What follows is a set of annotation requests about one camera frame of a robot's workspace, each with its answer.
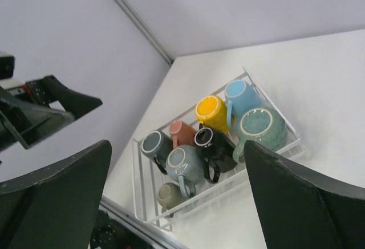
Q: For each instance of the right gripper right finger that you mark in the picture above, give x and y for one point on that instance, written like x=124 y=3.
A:
x=301 y=208

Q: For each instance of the yellow enamel mug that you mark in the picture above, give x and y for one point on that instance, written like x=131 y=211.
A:
x=211 y=111

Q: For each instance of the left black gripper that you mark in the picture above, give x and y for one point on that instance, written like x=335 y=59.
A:
x=26 y=115

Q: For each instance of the dark green cup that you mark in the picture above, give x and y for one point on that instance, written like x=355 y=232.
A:
x=157 y=147

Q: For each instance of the light blue mug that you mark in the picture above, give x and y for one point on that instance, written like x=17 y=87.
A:
x=240 y=97

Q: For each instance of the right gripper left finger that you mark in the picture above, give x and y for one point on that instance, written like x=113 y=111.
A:
x=55 y=206

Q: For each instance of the dark grey glazed mug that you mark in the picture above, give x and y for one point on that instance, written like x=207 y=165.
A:
x=185 y=166

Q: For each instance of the olive beige small mug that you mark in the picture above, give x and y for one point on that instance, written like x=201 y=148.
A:
x=169 y=196

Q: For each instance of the teal speckled ceramic mug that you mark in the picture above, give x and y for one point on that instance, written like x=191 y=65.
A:
x=263 y=125

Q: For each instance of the black mug white interior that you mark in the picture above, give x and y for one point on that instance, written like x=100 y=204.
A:
x=216 y=151

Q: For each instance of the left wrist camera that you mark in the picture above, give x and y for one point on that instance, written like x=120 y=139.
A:
x=7 y=71

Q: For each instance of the pink coral mug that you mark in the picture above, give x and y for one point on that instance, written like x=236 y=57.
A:
x=181 y=133

